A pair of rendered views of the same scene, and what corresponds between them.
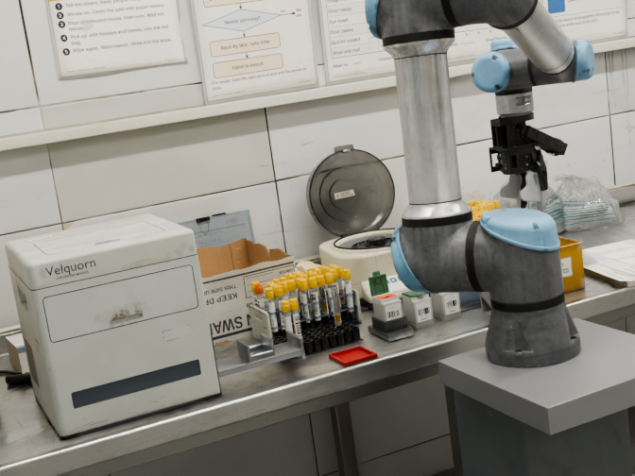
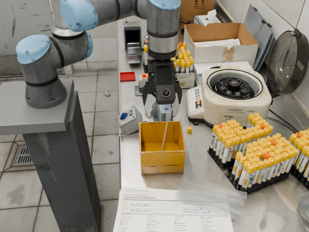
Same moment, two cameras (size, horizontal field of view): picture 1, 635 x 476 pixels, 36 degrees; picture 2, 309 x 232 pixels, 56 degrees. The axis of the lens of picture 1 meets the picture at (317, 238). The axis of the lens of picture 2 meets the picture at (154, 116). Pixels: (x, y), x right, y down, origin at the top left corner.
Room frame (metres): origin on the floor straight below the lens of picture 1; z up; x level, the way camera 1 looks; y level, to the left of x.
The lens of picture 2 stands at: (2.19, -1.07, 1.58)
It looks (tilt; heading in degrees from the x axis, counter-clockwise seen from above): 40 degrees down; 107
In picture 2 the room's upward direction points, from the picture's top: straight up
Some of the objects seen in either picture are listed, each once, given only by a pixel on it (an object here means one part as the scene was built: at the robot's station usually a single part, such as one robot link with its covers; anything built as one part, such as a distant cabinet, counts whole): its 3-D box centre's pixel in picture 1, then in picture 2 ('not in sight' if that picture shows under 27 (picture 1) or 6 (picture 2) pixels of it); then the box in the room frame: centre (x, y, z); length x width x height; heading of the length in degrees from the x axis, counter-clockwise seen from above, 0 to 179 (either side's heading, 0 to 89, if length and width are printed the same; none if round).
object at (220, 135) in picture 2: not in sight; (219, 146); (2.19, -0.41, 0.93); 0.02 x 0.02 x 0.11
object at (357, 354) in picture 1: (352, 355); (127, 76); (1.74, -0.03, 0.88); 0.07 x 0.07 x 0.01; 23
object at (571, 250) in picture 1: (539, 266); (161, 147); (2.02, -0.46, 0.93); 0.13 x 0.13 x 0.10; 20
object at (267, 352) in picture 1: (245, 355); (133, 48); (1.70, 0.16, 0.92); 0.21 x 0.07 x 0.05; 113
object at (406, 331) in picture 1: (389, 325); (145, 88); (1.85, -0.12, 0.89); 0.09 x 0.05 x 0.04; 22
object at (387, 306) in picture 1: (387, 312); (145, 82); (1.85, -0.12, 0.92); 0.05 x 0.04 x 0.06; 22
